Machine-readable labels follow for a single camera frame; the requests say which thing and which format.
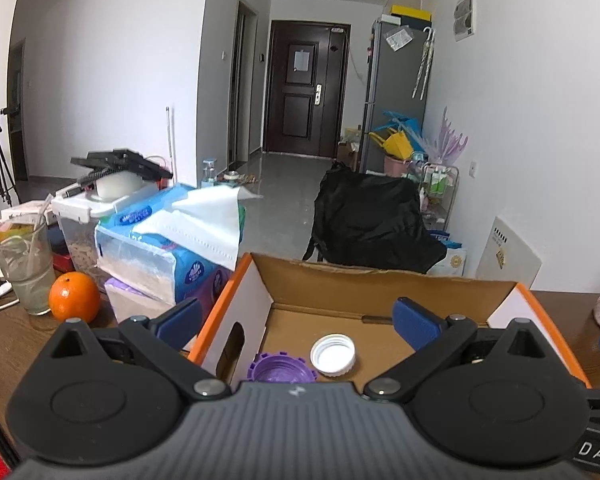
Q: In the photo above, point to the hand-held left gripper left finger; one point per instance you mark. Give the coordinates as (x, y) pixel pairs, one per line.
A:
(180, 321)

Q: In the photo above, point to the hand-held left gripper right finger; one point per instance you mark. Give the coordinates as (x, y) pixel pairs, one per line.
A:
(415, 326)

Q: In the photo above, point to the cardboard box with orange edges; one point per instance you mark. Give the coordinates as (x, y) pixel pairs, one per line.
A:
(380, 285)

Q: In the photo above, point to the white round lid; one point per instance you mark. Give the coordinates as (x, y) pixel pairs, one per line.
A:
(332, 356)

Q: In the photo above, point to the purple ridged lid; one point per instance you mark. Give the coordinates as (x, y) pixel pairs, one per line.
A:
(280, 371)

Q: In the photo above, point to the purple tissue pack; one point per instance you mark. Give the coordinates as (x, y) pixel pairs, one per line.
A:
(135, 302)

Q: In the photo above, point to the blue tissue pack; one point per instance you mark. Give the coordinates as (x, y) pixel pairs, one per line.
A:
(145, 260)

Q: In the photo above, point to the white patterned bag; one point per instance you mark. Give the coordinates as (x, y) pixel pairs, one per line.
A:
(454, 257)

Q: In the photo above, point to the orange fruit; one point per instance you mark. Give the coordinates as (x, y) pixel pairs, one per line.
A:
(75, 297)

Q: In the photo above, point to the black backpack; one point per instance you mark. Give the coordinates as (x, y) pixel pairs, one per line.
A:
(370, 220)

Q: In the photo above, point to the white board with yellow label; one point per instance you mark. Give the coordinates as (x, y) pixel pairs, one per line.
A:
(515, 257)

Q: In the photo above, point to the clear container with white lid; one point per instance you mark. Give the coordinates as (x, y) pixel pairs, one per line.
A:
(80, 250)

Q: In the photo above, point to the red flat box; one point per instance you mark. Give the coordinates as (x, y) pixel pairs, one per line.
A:
(64, 262)

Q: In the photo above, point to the metal storage cart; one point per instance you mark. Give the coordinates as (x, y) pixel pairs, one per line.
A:
(439, 195)

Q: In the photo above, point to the white bowl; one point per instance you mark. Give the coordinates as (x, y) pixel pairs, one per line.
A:
(117, 187)

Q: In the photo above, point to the clear spray bottle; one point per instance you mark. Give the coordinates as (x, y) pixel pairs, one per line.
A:
(209, 172)

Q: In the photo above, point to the metal pet bowl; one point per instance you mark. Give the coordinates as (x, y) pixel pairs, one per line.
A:
(231, 176)

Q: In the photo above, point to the clear drinking glass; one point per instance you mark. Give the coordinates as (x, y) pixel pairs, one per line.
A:
(27, 280)

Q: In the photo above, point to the pink bucket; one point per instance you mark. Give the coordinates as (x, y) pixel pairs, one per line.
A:
(396, 165)

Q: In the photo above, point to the black folding device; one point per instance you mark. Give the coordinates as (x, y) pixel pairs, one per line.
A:
(130, 160)

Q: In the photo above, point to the small brown cardboard box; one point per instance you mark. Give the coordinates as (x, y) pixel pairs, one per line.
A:
(347, 152)

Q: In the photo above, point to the purple feather decoration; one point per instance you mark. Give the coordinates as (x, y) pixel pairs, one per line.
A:
(446, 140)

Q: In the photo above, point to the pink and white box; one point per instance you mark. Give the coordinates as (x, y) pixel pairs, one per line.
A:
(27, 210)

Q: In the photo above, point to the yellow paper sheet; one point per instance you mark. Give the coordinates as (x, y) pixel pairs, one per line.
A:
(2, 235)

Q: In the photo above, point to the grey refrigerator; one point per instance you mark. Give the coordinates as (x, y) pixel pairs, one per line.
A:
(395, 90)

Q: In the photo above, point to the dark brown door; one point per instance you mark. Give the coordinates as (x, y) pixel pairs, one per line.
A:
(302, 100)

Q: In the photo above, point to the clear folded umbrella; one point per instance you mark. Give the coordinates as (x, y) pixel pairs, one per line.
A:
(423, 60)

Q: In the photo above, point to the clear plastic bag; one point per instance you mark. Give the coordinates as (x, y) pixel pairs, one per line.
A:
(398, 39)

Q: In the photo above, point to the yellow flat box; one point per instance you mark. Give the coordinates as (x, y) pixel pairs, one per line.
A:
(410, 11)

